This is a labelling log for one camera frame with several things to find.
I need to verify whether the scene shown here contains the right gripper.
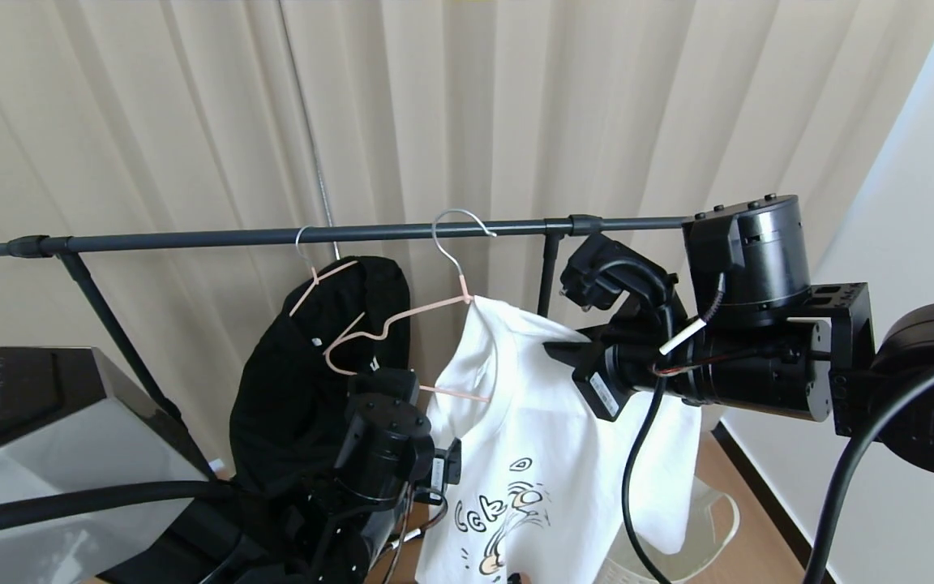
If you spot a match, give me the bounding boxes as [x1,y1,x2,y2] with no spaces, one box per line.
[544,341,707,423]

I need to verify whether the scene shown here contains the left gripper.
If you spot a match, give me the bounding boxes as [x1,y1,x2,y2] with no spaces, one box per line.
[415,438,465,489]

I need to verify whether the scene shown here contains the white garment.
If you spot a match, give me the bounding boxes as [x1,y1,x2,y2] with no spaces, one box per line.
[414,295,703,584]

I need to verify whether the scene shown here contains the pink clothes hanger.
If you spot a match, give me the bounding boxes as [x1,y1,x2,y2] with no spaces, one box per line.
[289,225,359,319]
[323,208,498,404]

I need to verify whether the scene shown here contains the black shorts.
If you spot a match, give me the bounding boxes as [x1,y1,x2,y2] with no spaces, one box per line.
[229,255,413,497]

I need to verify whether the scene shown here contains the white laundry basket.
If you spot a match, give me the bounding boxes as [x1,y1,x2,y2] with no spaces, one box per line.
[597,479,741,584]

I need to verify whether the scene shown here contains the black clothes rack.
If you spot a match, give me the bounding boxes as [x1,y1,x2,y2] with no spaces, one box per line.
[0,215,691,431]

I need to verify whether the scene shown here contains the beige curtain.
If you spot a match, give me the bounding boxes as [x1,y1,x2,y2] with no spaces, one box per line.
[0,0,934,471]

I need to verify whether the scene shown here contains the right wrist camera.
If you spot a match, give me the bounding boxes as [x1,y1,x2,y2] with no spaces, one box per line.
[559,233,680,333]

